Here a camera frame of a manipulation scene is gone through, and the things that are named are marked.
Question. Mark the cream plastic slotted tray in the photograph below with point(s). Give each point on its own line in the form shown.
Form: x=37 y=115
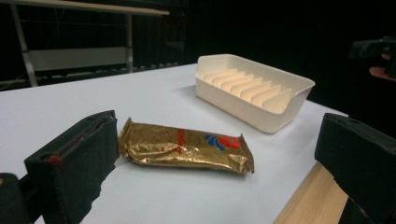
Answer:
x=249 y=93

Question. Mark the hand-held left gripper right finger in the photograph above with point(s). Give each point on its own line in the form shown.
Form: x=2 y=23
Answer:
x=361 y=161

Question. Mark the metal frame table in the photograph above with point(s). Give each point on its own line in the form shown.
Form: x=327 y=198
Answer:
x=77 y=57

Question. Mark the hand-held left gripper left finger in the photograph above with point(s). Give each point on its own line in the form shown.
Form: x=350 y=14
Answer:
x=73 y=165

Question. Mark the white mat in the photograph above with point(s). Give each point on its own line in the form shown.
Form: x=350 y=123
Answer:
x=174 y=102

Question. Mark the gold foil snack packet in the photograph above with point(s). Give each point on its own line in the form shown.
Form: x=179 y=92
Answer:
x=183 y=149

